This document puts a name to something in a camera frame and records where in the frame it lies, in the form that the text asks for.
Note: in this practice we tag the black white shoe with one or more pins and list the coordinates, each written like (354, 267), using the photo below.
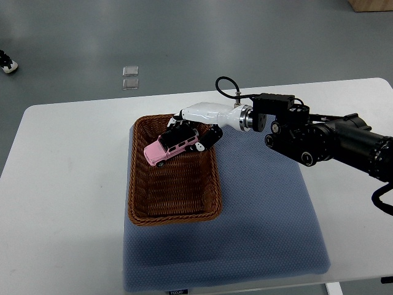
(7, 64)

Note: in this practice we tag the lower floor plate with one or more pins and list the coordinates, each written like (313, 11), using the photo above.
(130, 84)

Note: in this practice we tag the blue grey mat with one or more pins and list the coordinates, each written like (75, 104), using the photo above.
(267, 228)

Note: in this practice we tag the upper floor plate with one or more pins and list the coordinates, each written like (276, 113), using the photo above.
(130, 71)

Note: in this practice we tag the brown wicker basket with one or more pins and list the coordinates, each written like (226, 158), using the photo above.
(185, 189)

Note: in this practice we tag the pink toy car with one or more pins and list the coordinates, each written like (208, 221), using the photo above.
(171, 143)

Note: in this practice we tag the wooden furniture corner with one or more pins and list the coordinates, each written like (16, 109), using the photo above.
(371, 5)

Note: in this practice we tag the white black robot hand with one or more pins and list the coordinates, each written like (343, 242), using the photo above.
(216, 116)

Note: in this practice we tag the floor plate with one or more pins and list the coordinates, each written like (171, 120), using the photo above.
(130, 71)
(130, 84)

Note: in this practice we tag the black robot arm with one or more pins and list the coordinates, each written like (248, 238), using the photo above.
(311, 138)

